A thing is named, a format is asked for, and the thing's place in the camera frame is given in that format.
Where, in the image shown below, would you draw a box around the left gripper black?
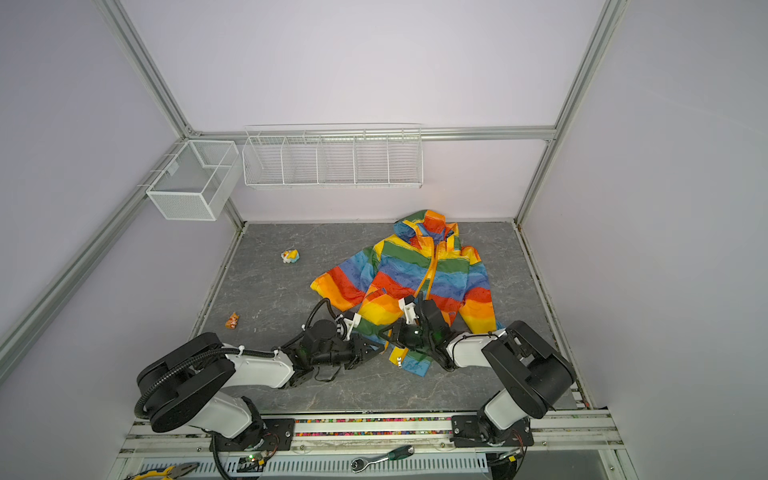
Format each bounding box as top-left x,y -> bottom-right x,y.
313,333 -> 385,370

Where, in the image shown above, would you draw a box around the rainbow striped jacket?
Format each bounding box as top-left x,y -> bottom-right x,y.
311,210 -> 501,368

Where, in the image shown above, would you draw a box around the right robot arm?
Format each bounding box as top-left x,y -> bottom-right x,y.
377,297 -> 577,447

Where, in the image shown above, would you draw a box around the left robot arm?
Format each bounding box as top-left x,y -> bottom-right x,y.
134,298 -> 384,451

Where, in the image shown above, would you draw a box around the small orange toy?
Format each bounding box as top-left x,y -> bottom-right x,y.
225,313 -> 240,330

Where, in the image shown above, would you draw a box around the small yellow duck toy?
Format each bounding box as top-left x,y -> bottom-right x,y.
281,249 -> 300,264

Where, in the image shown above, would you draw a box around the white mesh box basket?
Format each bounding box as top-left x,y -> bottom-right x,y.
147,140 -> 243,221

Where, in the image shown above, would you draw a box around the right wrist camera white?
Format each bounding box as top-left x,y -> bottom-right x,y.
398,296 -> 419,325

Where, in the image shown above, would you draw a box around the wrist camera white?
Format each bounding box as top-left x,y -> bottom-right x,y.
398,296 -> 419,325
338,312 -> 362,341

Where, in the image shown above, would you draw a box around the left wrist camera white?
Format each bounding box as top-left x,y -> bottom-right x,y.
338,312 -> 362,341

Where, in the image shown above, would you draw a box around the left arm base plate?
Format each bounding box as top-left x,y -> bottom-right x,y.
210,417 -> 295,453

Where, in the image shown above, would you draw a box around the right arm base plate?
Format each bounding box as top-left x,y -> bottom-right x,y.
449,413 -> 534,448

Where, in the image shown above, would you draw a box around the white slotted cable duct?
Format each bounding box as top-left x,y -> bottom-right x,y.
136,453 -> 490,479

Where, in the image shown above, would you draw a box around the long white wire basket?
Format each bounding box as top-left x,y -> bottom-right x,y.
241,123 -> 424,188

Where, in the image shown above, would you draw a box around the yellow handled pliers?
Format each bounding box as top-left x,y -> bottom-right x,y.
127,462 -> 200,480

